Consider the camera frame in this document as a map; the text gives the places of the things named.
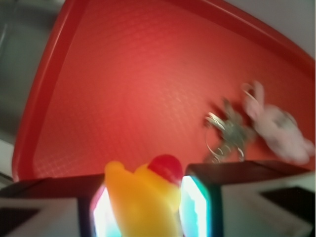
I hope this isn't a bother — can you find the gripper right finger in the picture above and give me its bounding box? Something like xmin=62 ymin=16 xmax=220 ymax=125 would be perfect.
xmin=180 ymin=160 xmax=316 ymax=237

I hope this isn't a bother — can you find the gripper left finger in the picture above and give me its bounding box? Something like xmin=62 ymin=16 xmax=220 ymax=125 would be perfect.
xmin=0 ymin=174 xmax=116 ymax=237

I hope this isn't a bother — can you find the yellow rubber duck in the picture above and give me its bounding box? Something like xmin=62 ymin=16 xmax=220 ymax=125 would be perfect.
xmin=105 ymin=154 xmax=183 ymax=237

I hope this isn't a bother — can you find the silver key bunch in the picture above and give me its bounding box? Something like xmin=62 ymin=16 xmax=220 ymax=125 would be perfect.
xmin=204 ymin=98 xmax=256 ymax=163

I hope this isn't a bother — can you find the pink plush toy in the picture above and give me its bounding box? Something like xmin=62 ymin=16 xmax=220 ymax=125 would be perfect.
xmin=241 ymin=81 xmax=315 ymax=165

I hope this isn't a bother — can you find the red plastic tray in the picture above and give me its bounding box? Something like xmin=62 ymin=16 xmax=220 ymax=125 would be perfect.
xmin=12 ymin=0 xmax=315 ymax=181

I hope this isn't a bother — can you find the grey plastic sink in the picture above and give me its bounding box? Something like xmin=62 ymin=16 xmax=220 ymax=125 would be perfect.
xmin=0 ymin=0 xmax=65 ymax=188

